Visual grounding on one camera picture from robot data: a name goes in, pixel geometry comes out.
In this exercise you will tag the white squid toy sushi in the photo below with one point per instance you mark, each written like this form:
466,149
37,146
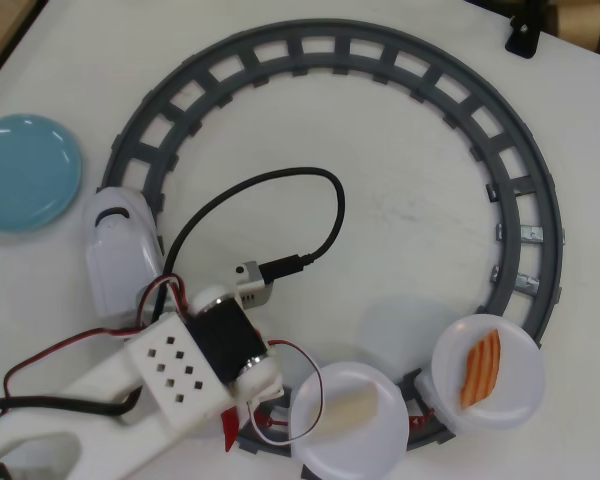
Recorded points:
352,410

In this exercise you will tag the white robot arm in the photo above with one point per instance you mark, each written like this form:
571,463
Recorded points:
180,375

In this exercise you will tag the white toy Shinkansen locomotive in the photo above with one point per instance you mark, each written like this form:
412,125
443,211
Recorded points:
115,260

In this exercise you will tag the orange striped salmon toy sushi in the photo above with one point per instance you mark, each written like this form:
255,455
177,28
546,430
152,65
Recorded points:
480,370

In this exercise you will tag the blue round dish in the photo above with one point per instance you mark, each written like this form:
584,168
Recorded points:
25,172

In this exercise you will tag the red plastic train coupler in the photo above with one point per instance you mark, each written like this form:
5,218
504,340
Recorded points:
422,420
272,422

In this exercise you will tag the white round plastic plate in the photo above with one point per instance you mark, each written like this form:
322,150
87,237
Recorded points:
350,450
520,370

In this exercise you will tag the white toy train wagon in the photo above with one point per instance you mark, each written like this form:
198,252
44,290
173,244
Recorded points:
427,390

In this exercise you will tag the black table clamp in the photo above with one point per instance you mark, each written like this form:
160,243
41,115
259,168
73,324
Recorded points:
522,42

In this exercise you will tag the brown cardboard roll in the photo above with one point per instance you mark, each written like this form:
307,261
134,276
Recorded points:
580,22

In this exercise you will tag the white gray wrist camera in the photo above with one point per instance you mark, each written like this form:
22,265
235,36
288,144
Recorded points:
252,280

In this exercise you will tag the gray circular toy rail track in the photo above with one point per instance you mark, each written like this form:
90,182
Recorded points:
330,26

